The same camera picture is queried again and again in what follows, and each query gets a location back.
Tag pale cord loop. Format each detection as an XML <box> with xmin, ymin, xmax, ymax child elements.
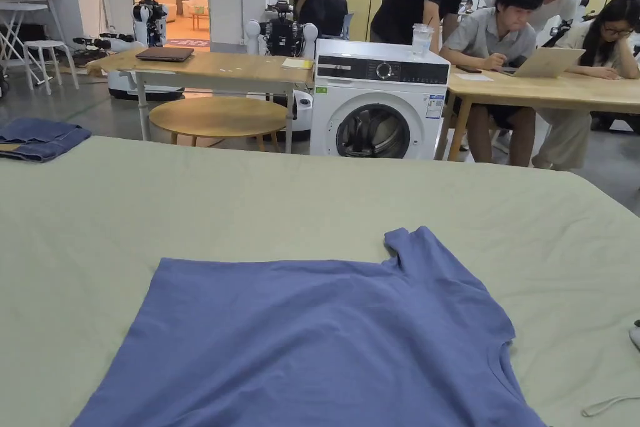
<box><xmin>581</xmin><ymin>395</ymin><xmax>640</xmax><ymax>418</ymax></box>

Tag rectangular wooden table, white legs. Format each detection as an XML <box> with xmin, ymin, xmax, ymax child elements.
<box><xmin>87</xmin><ymin>46</ymin><xmax>316</xmax><ymax>154</ymax></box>

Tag folded blue jeans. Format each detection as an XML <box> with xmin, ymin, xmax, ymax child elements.
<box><xmin>0</xmin><ymin>116</ymin><xmax>93</xmax><ymax>164</ymax></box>

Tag white washing machine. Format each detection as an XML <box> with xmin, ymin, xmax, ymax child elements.
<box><xmin>309</xmin><ymin>23</ymin><xmax>451</xmax><ymax>161</ymax></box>

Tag white and black robot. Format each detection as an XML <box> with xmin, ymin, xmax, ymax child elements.
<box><xmin>244</xmin><ymin>0</ymin><xmax>320</xmax><ymax>143</ymax></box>
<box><xmin>72</xmin><ymin>0</ymin><xmax>186</xmax><ymax>101</ymax></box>

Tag round low wooden table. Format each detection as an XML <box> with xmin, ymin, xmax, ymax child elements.
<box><xmin>148</xmin><ymin>96</ymin><xmax>289</xmax><ymax>153</ymax></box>

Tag long wooden table with laptop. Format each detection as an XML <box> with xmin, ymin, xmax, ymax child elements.
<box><xmin>434</xmin><ymin>47</ymin><xmax>640</xmax><ymax>163</ymax></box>

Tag white round stool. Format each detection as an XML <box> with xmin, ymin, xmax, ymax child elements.
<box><xmin>22</xmin><ymin>39</ymin><xmax>81</xmax><ymax>97</ymax></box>

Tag bed with pale green sheet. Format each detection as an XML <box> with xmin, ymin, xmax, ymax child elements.
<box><xmin>0</xmin><ymin>136</ymin><xmax>640</xmax><ymax>427</ymax></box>

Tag blue t-shirt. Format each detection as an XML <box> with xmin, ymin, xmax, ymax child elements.
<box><xmin>69</xmin><ymin>226</ymin><xmax>547</xmax><ymax>427</ymax></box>

